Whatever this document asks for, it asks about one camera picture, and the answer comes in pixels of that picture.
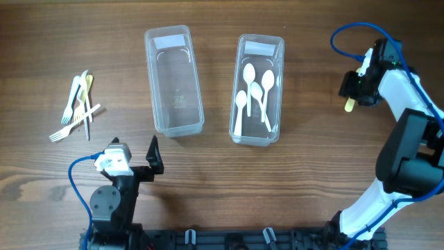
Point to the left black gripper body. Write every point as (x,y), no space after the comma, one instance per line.
(131,183)

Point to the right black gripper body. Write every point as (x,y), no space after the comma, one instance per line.
(354,87)

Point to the yellow plastic spoon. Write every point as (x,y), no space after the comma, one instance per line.
(349,105)

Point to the white plastic spoon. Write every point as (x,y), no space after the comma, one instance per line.
(267,82)
(249,77)
(240,102)
(257,93)

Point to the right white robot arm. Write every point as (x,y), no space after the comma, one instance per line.
(409,167)

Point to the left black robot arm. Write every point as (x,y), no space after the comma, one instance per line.
(112,206)

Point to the left clear plastic container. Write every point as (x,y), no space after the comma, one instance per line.
(173,77)

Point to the clear plastic container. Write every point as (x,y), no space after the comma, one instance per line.
(173,77)
(264,52)

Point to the right clear plastic container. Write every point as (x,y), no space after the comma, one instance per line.
(264,52)

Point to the yellow plastic fork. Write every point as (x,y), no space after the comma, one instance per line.
(89,79)

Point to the white plastic fork crossing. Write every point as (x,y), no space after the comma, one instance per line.
(63,133)

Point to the white plastic fork left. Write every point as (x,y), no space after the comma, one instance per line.
(68,112)

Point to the clear plastic fork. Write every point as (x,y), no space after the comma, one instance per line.
(85,126)

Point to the white plastic knife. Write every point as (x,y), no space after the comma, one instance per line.
(84,92)

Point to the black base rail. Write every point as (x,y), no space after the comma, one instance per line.
(292,239)

